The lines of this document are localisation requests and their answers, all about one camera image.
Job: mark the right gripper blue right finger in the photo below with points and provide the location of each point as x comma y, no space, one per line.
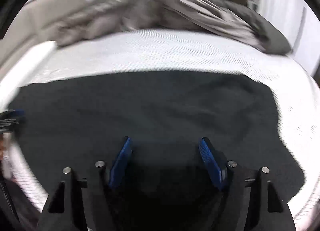
250,200

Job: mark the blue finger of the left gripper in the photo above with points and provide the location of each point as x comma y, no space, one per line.
13,114

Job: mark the white pillow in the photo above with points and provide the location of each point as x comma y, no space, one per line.
24,68

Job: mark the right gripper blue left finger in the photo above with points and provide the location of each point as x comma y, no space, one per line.
64,208

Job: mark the beige upholstered headboard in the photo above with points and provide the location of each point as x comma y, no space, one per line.
35,23

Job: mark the black pants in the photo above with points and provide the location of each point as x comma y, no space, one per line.
77,122

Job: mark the person's left hand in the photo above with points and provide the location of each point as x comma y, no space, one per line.
5,160

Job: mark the grey duvet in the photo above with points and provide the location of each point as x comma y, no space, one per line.
220,17

